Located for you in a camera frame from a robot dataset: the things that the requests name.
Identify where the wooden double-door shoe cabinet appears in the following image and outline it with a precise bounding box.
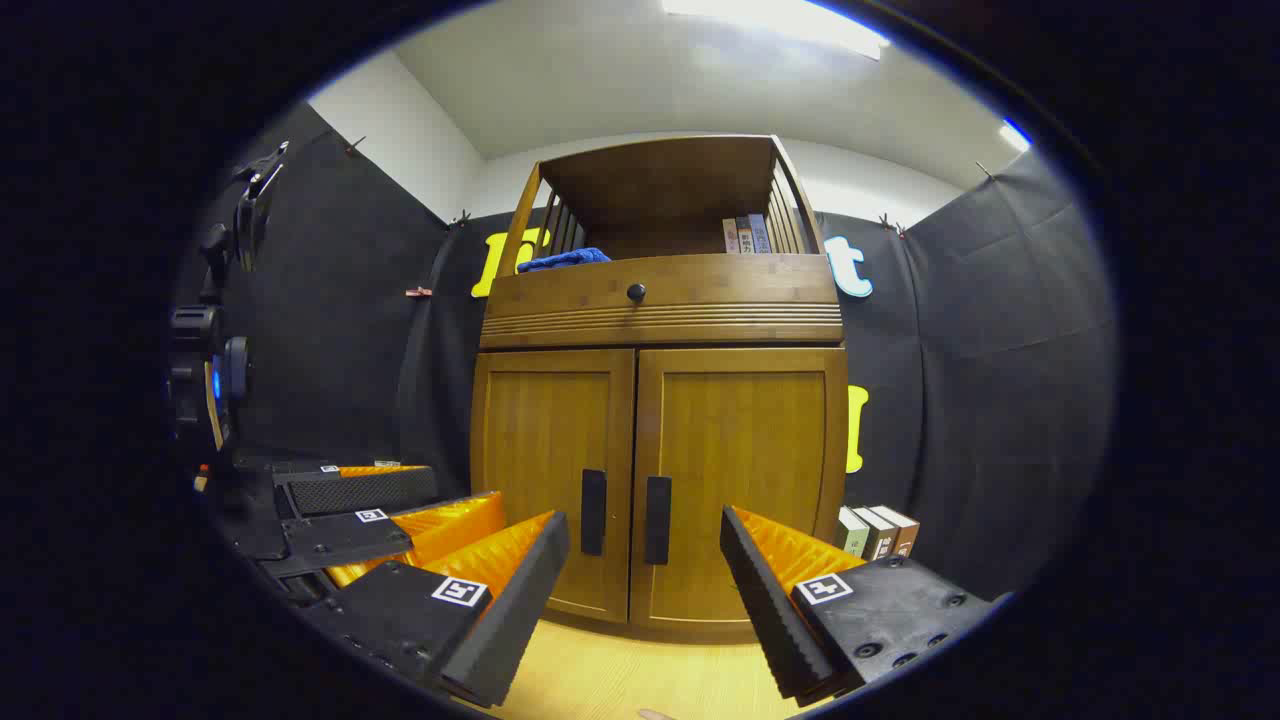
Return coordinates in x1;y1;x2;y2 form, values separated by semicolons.
468;133;851;641

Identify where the blue cloth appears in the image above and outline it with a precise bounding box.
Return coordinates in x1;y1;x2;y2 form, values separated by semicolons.
516;247;612;274

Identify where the wooden shoe cabinet door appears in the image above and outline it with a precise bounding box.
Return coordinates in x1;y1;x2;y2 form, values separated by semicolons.
470;348;638;623
630;347;849;633

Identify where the reddish brown book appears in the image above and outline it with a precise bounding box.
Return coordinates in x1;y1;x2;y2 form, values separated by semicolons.
872;505;921;559

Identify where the black backdrop cloth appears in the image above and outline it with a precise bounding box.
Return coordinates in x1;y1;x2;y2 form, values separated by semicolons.
175;100;1116;601

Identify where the wooden drawer with black knob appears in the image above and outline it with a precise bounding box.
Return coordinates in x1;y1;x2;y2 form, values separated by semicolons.
480;253;844;349

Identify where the pale green book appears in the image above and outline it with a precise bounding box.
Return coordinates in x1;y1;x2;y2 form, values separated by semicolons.
836;506;871;559

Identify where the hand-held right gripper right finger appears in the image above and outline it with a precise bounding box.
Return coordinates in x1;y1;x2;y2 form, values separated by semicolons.
720;505;1001;706

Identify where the dark grey book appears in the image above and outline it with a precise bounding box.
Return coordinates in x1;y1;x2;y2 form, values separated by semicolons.
853;506;899;561

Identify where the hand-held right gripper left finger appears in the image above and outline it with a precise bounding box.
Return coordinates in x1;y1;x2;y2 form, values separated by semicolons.
300;510;571;709

